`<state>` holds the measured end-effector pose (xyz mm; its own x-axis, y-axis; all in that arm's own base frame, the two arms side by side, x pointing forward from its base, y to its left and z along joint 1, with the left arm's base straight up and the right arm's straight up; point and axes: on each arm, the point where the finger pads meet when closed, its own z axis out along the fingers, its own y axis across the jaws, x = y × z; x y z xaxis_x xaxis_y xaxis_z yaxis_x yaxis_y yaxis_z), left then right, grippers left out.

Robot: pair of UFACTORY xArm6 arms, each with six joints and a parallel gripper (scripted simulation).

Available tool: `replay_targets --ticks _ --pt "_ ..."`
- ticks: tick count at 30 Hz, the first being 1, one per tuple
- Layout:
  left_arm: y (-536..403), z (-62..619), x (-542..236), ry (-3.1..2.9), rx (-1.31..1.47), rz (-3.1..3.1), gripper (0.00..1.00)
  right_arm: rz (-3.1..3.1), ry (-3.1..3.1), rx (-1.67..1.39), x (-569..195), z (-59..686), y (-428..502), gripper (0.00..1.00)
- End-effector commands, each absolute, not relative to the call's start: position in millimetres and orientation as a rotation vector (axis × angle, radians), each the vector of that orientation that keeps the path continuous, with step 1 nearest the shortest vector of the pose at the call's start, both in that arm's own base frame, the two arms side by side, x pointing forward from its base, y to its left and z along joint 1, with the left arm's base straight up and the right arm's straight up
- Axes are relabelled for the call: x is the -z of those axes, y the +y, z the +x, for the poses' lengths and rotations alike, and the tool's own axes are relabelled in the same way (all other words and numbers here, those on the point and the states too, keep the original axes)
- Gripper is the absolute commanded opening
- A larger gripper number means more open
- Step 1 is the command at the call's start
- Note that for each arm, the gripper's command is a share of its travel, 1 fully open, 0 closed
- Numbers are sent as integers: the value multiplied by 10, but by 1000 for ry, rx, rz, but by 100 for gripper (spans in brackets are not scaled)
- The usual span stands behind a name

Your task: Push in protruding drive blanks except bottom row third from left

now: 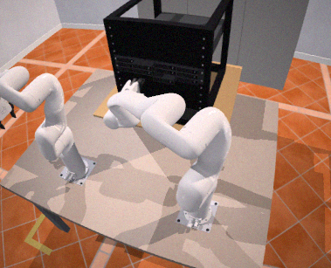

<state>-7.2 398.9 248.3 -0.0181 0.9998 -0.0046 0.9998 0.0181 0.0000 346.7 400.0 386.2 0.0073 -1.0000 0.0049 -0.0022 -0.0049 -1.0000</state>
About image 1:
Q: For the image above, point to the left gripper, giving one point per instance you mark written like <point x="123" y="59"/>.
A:
<point x="5" y="109"/>

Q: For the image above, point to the black rack frame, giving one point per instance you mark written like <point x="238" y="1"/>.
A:
<point x="173" y="38"/>

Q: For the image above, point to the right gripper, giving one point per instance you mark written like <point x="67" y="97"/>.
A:
<point x="135" y="85"/>

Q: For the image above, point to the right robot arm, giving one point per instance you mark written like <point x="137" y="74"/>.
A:
<point x="207" y="133"/>

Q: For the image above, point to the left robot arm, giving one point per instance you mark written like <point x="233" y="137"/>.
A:
<point x="45" y="86"/>

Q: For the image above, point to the tan wooden board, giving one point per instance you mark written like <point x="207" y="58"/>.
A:
<point x="224" y="102"/>

